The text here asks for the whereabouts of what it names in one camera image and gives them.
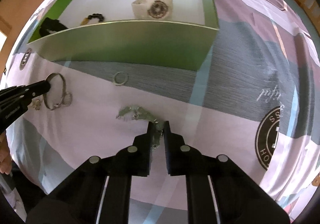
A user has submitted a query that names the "silver bangle bracelet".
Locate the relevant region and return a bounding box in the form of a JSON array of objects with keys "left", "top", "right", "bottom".
[{"left": 43, "top": 73, "right": 74, "bottom": 111}]

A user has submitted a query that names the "black gold bead bracelet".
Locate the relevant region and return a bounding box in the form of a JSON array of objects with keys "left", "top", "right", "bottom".
[{"left": 80, "top": 13, "right": 106, "bottom": 26}]

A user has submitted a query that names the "green jade pendant necklace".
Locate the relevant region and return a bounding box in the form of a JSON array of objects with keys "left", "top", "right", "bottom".
[{"left": 115, "top": 105, "right": 166, "bottom": 149}]

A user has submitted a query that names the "white wrist watch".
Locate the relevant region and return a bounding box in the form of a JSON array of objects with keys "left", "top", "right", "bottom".
[{"left": 131, "top": 0, "right": 173, "bottom": 20}]

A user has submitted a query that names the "person's left hand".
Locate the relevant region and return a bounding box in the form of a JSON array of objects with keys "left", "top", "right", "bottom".
[{"left": 0, "top": 131, "right": 12, "bottom": 175}]

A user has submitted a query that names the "black object in box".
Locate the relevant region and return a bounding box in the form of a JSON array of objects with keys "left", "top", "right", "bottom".
[{"left": 39, "top": 17, "right": 67, "bottom": 37}]

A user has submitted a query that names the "patchwork pink grey bedsheet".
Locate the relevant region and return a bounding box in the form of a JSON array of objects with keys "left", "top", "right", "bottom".
[{"left": 1, "top": 0, "right": 319, "bottom": 223}]

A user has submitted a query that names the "wooden bed headboard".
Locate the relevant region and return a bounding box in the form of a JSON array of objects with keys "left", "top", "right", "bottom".
[{"left": 0, "top": 0, "right": 61, "bottom": 77}]

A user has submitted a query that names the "green cardboard box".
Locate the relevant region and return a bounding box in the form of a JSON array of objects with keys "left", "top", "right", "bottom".
[{"left": 28, "top": 0, "right": 219, "bottom": 71}]

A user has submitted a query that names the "plain silver ring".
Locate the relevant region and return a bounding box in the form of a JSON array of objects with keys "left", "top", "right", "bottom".
[{"left": 112, "top": 71, "right": 130, "bottom": 87}]

